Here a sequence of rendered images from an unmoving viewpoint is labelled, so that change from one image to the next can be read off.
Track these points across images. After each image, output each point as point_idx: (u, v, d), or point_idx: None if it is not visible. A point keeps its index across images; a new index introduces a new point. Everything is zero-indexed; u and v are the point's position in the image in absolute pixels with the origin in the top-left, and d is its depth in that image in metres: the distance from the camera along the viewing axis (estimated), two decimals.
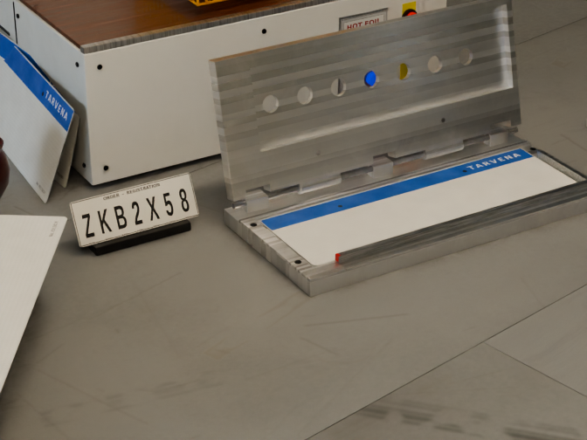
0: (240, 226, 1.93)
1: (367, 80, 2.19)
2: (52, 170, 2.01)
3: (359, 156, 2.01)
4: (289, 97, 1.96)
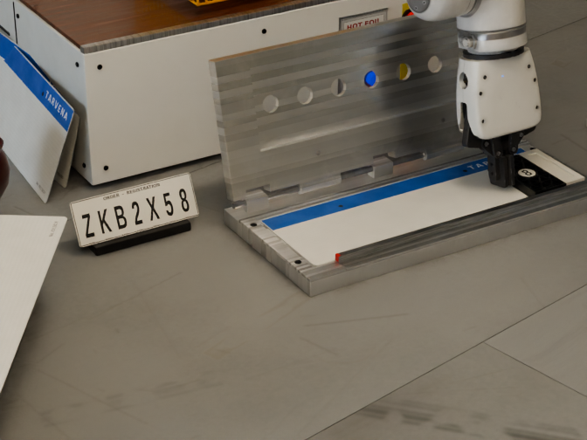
0: (240, 226, 1.93)
1: (367, 80, 2.19)
2: (52, 170, 2.01)
3: (359, 156, 2.01)
4: (289, 97, 1.96)
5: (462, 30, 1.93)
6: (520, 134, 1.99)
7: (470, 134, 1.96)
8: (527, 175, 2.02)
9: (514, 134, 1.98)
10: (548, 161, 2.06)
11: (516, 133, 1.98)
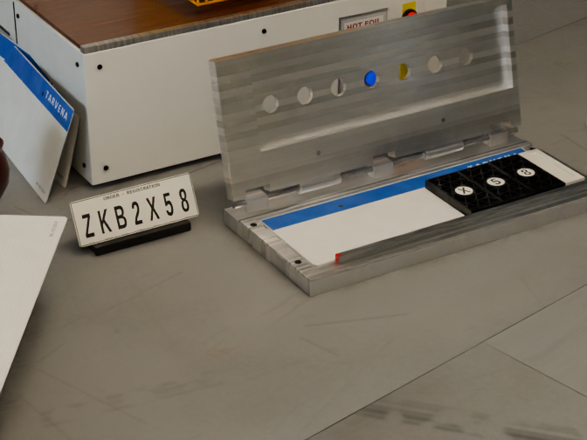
0: (240, 226, 1.93)
1: (367, 80, 2.19)
2: (52, 170, 2.01)
3: (359, 156, 2.01)
4: (289, 97, 1.96)
5: None
6: None
7: None
8: (526, 175, 2.02)
9: None
10: (548, 161, 2.06)
11: None
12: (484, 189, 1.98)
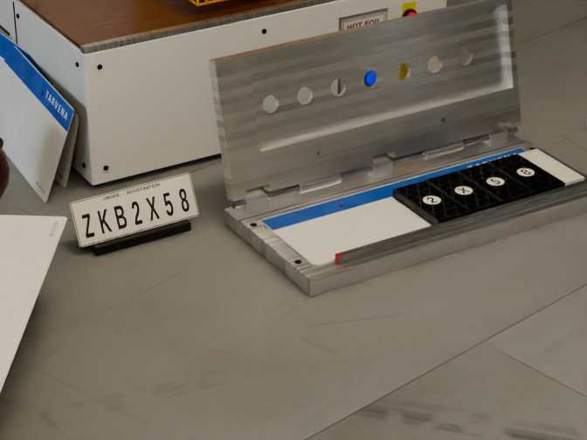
0: (240, 226, 1.93)
1: (367, 80, 2.19)
2: (52, 170, 2.01)
3: (359, 156, 2.01)
4: (289, 97, 1.96)
5: None
6: None
7: None
8: (526, 175, 2.02)
9: None
10: (548, 161, 2.06)
11: None
12: (484, 189, 1.98)
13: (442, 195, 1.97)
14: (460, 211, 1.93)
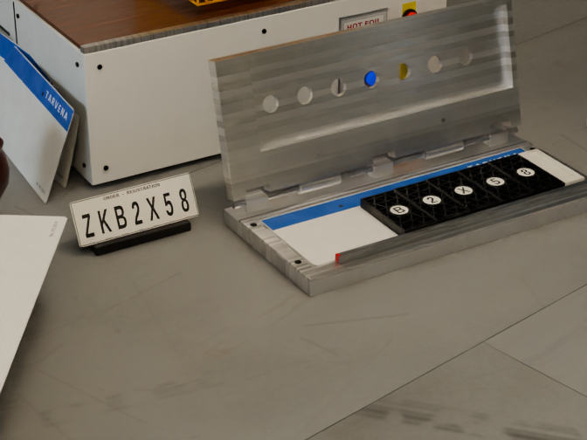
0: (240, 226, 1.93)
1: (367, 80, 2.19)
2: (52, 170, 2.01)
3: (359, 156, 2.01)
4: (289, 97, 1.96)
5: None
6: None
7: None
8: (526, 175, 2.02)
9: None
10: (548, 161, 2.06)
11: None
12: (484, 189, 1.98)
13: (442, 195, 1.97)
14: (460, 211, 1.93)
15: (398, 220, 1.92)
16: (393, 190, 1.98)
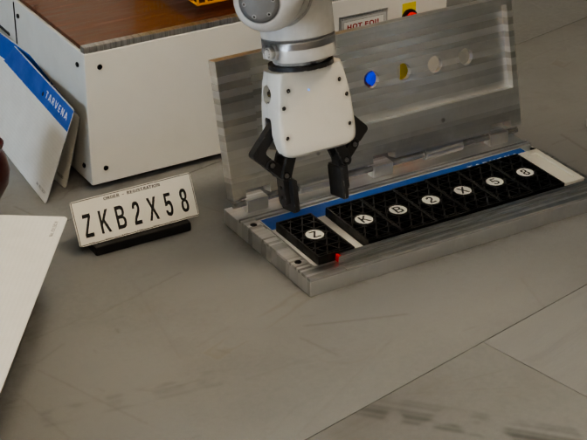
0: (240, 226, 1.93)
1: (367, 80, 2.19)
2: (52, 170, 2.01)
3: (359, 156, 2.01)
4: None
5: (265, 40, 1.78)
6: (354, 143, 1.85)
7: (261, 145, 1.80)
8: (525, 175, 2.02)
9: (339, 147, 1.84)
10: (548, 161, 2.06)
11: (341, 144, 1.84)
12: (483, 189, 1.98)
13: (441, 195, 1.97)
14: (459, 211, 1.93)
15: (397, 220, 1.92)
16: (392, 190, 1.98)
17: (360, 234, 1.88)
